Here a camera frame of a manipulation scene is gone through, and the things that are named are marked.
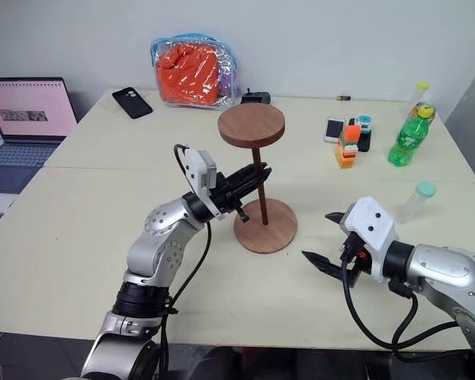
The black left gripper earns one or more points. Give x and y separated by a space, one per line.
223 198

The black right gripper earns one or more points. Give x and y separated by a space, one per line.
356 261

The wooden pole with round top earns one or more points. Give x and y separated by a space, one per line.
250 124

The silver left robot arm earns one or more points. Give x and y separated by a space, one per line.
158 245

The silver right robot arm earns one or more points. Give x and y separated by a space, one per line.
443 265

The round wooden base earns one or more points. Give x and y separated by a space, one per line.
275 233

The small black device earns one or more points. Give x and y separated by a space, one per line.
257 97

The orange white toy block tower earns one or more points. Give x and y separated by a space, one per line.
347 152

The clear tube with green cap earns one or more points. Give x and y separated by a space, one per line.
415 202

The white smartphone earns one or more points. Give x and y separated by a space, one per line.
334 130

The black smartphone under blocks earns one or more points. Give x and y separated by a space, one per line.
364 141

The clear plastic zip bag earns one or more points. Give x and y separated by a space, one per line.
225 67

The orange folded cloth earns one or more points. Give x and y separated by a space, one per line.
188 75

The teal white small gadget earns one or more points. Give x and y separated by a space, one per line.
365 122

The small dark battery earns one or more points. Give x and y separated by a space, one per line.
343 97

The green plastic soda bottle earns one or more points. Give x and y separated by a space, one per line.
409 140

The clear tube with yellow cap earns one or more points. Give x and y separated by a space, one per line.
419 97

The open laptop with pink screen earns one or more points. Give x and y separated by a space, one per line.
27 115

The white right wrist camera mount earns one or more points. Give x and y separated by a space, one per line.
370 225

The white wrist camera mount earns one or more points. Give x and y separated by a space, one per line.
370 225
200 170

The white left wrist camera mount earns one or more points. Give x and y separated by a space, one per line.
200 170

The black smartphone with camera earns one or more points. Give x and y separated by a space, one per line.
131 103

